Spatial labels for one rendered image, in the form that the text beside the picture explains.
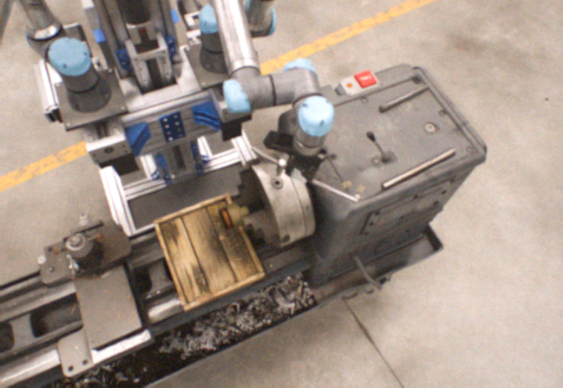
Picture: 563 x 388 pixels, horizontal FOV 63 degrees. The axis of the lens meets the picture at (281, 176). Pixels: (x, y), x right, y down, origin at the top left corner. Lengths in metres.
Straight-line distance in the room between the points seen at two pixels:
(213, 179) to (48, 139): 1.18
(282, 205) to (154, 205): 1.29
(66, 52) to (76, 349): 0.95
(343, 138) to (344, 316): 1.30
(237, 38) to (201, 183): 1.59
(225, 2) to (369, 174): 0.67
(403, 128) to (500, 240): 1.57
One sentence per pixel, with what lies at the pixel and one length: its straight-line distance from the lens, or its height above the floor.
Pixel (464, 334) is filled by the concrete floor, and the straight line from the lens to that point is 2.75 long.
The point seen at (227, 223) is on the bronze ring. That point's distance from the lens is 1.51.
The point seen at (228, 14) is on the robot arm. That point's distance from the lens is 1.17.
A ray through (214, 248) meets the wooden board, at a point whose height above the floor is 0.88.
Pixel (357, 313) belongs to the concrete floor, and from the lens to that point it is 2.60.
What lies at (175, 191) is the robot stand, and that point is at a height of 0.21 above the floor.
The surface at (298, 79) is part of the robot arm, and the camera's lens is 1.05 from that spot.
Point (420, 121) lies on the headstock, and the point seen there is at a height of 1.25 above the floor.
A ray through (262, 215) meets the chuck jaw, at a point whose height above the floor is 1.11.
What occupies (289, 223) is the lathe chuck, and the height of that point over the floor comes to 1.17.
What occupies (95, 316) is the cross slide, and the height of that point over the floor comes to 0.97.
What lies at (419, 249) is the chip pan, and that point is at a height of 0.54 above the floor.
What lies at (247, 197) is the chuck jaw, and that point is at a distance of 1.51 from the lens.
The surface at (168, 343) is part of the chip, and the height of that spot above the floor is 0.54.
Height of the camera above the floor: 2.49
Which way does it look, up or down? 61 degrees down
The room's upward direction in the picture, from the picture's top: 5 degrees clockwise
